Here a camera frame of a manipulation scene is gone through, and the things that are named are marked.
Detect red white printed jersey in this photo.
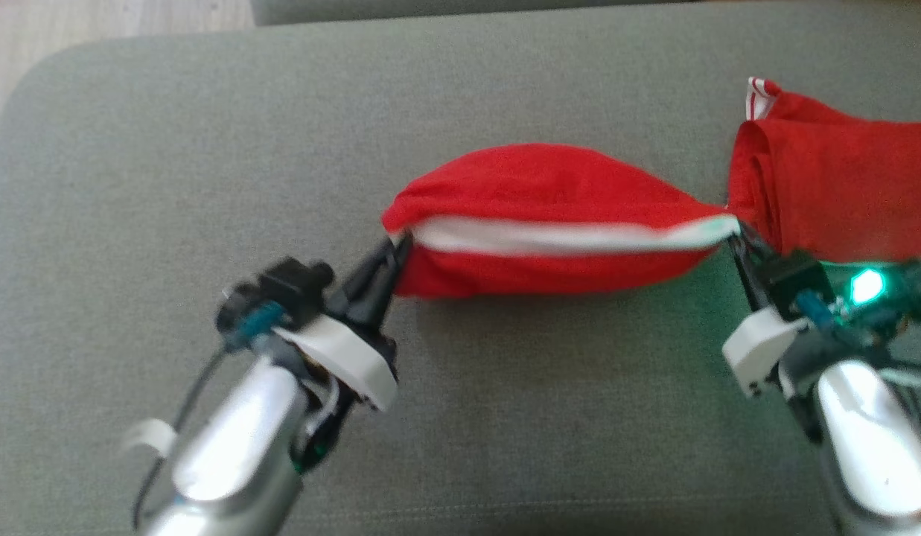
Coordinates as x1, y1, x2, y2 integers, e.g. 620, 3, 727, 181
728, 77, 921, 266

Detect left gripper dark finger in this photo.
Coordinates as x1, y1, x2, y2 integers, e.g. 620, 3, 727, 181
328, 242, 393, 322
363, 234, 413, 333

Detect grey sofa seat cushion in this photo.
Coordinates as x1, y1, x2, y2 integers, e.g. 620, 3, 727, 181
0, 0, 921, 536

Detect right black cable teal plug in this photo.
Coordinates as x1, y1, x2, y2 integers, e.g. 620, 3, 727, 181
795, 290, 844, 330

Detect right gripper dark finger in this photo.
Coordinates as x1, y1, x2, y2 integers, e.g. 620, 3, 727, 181
728, 237, 767, 314
739, 227, 774, 284

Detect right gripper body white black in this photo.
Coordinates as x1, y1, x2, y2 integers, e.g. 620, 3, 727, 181
722, 307, 805, 397

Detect red mesh shorts white stripe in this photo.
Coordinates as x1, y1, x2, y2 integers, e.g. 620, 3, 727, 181
381, 143, 742, 300

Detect grey sofa back cushion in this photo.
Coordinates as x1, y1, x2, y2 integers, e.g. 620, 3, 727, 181
250, 0, 699, 28

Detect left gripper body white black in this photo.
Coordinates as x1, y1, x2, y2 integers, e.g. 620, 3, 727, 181
274, 313, 400, 412

